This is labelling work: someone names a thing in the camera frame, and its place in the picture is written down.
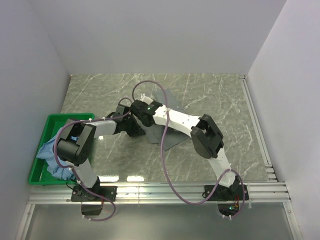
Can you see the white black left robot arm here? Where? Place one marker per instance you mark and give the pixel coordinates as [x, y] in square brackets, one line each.
[75, 142]

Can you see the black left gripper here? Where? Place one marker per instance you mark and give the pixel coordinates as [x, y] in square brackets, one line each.
[137, 131]

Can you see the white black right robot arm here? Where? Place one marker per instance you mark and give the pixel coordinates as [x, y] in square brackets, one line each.
[207, 141]

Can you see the aluminium side rail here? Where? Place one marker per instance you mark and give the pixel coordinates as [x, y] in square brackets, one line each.
[258, 131]

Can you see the green plastic bin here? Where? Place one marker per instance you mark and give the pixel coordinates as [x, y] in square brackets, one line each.
[45, 170]

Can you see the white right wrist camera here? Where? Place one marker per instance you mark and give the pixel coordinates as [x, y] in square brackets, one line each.
[146, 99]

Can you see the blue long sleeve shirt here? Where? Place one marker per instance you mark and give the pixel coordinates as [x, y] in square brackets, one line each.
[46, 153]

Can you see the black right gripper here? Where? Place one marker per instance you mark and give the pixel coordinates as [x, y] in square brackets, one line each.
[153, 102]

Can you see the aluminium mounting rail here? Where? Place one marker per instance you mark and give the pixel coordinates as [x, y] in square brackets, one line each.
[159, 193]

